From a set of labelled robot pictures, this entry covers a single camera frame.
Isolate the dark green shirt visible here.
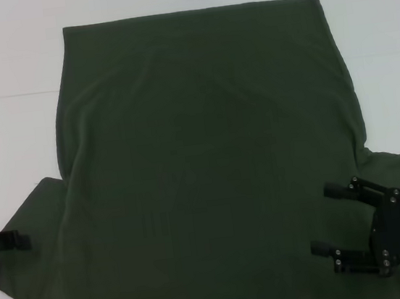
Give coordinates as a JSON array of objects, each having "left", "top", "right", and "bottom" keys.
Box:
[{"left": 0, "top": 0, "right": 400, "bottom": 299}]

